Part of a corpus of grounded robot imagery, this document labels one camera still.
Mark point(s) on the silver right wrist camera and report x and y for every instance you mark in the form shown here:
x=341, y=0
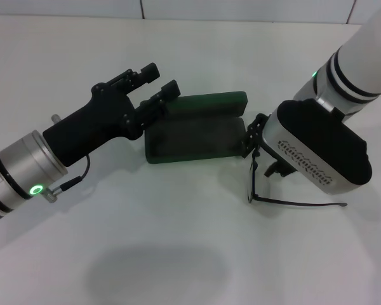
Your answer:
x=320, y=143

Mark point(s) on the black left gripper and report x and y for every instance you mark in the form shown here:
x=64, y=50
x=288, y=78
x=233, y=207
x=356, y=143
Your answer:
x=95, y=124

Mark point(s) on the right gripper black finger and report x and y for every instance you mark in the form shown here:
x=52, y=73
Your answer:
x=254, y=136
x=281, y=170

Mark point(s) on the green glasses case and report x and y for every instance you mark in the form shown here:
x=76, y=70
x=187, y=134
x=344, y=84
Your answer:
x=193, y=139

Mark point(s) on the black glasses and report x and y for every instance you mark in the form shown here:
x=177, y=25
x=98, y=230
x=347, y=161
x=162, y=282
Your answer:
x=251, y=199

